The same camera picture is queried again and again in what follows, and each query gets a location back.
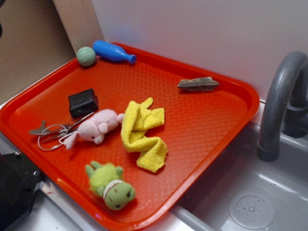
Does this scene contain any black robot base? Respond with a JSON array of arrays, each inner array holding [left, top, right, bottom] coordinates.
[[0, 152, 43, 231]]

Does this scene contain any black box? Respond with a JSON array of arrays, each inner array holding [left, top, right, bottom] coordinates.
[[68, 88, 98, 118]]

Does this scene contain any yellow cloth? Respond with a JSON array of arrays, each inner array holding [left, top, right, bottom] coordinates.
[[121, 97, 167, 173]]

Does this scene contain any orange plastic tray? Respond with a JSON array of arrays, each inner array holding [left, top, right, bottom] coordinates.
[[0, 46, 259, 231]]

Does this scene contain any brown wood piece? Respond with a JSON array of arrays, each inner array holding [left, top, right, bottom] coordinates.
[[177, 77, 219, 91]]

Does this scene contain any pink plush pig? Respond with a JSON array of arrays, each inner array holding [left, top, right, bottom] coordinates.
[[62, 109, 124, 150]]

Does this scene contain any blue plastic bowling pin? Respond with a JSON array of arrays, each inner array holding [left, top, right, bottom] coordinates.
[[92, 40, 137, 64]]

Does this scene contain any green plush turtle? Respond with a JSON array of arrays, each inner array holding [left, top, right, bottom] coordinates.
[[85, 161, 136, 211]]

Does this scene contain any green rubber ball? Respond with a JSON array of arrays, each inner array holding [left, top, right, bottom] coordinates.
[[77, 47, 96, 67]]

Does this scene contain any metal keyring tool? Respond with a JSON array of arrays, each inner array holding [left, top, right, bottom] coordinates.
[[28, 112, 94, 151]]

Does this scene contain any grey toy sink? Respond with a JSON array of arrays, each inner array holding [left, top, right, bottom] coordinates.
[[172, 123, 308, 231]]

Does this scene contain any wooden board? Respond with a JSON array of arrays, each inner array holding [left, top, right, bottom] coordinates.
[[53, 0, 104, 52]]

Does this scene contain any grey toy faucet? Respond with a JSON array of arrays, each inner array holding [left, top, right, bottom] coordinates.
[[257, 51, 308, 162]]

